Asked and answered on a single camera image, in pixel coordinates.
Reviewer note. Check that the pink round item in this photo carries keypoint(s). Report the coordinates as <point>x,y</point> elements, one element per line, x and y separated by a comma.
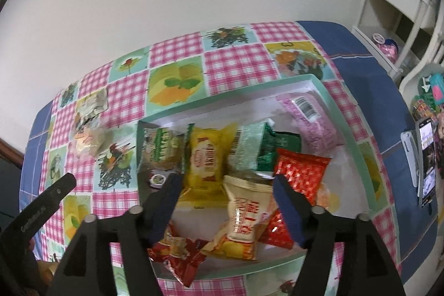
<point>390,49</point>

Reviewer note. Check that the blue plaid cloth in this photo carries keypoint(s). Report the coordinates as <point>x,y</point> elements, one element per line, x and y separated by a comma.
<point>364,74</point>

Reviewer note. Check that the pink snack packet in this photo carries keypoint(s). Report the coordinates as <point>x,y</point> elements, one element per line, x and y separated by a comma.
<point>312,126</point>

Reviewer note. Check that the light green snack packet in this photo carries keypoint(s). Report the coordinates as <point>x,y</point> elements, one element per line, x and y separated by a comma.
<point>251,150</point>

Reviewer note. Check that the small round jelly cup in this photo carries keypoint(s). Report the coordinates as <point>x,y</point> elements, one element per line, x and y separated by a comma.
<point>156,179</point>

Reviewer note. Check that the brown wooden door frame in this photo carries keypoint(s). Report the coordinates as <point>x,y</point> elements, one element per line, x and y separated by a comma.
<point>12,150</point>

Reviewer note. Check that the black smartphone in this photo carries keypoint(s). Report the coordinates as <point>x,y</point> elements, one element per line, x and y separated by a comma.
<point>428,160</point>

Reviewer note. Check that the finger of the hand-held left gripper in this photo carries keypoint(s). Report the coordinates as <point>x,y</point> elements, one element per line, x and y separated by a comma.
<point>41,209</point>

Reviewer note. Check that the clear wrapped round pastry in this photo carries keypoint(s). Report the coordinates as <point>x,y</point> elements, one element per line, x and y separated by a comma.
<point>88,143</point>

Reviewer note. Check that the dark green snack packet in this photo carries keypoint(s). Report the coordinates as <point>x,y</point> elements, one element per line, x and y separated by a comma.
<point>288,143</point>

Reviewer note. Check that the green white bread packet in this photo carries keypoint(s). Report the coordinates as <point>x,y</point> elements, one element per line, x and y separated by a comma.
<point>161,150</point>

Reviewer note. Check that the clear orange snack packet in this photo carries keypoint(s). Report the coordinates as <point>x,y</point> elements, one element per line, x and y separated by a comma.
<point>327,199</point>

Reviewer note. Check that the red brown picture snack packet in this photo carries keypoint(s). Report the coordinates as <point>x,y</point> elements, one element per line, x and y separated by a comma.
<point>180,254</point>

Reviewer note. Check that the yellow cake packet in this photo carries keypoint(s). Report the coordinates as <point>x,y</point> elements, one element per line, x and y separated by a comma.
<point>206,160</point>

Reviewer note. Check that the silver green snack packet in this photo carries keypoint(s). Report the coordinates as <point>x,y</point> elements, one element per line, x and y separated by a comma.
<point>92,103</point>

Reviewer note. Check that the cream red snack packet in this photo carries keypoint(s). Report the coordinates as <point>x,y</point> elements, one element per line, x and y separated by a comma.
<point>242,223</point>

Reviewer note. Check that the white phone stand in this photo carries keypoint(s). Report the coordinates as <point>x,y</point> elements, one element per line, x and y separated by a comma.
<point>409,153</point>

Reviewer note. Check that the red dotted snack packet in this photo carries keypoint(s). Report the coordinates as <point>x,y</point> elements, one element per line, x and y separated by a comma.
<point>305,174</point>

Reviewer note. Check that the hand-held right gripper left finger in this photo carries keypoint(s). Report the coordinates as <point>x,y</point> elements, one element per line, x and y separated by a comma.
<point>163,209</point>

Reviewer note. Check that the teal pink card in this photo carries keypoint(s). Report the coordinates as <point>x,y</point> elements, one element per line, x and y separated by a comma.
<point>433,88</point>

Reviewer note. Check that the teal cardboard box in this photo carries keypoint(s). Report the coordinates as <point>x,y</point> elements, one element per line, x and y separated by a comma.
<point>341,157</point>

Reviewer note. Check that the pink checkered fruit tablecloth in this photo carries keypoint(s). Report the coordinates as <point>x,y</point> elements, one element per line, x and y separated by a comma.
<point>236,67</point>

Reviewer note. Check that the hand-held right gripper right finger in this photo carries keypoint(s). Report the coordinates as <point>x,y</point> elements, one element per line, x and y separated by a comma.
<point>291,212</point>

